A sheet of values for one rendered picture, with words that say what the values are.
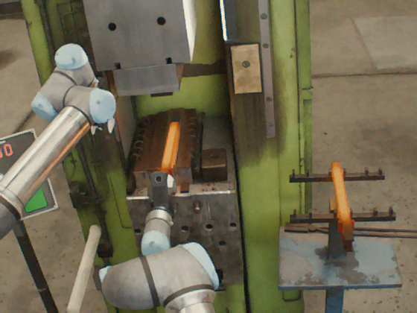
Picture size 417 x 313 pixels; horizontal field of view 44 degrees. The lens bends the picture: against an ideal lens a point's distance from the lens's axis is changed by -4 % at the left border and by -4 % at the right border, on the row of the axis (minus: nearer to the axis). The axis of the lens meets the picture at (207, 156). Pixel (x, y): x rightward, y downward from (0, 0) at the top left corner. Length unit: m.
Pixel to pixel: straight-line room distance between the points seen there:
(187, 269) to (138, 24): 0.79
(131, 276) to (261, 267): 1.24
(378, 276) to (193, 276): 0.81
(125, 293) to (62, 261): 1.98
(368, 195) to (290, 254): 1.54
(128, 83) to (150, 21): 0.22
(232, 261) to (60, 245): 1.46
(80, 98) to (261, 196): 1.05
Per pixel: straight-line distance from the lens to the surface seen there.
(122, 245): 2.29
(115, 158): 2.03
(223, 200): 1.85
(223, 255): 2.01
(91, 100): 1.22
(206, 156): 1.90
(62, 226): 3.39
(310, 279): 1.77
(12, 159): 1.84
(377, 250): 1.89
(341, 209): 1.60
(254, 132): 1.93
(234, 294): 2.16
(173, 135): 1.99
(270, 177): 2.04
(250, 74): 1.81
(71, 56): 1.35
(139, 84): 1.71
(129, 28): 1.64
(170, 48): 1.65
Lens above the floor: 1.98
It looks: 32 degrees down
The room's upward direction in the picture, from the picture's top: 7 degrees counter-clockwise
